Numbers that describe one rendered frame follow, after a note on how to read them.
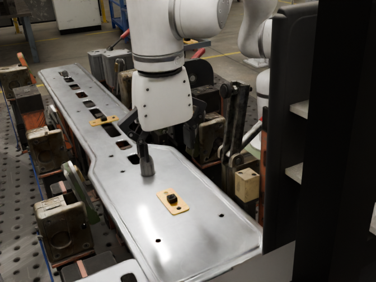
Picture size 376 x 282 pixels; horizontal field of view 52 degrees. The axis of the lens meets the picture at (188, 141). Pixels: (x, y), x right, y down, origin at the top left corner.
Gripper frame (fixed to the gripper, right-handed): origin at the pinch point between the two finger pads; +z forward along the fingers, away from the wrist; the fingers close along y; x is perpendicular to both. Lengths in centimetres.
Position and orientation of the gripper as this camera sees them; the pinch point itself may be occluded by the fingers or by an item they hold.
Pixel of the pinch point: (167, 148)
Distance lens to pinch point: 71.3
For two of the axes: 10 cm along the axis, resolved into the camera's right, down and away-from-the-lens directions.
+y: -8.8, 2.6, -3.9
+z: 0.5, 8.8, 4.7
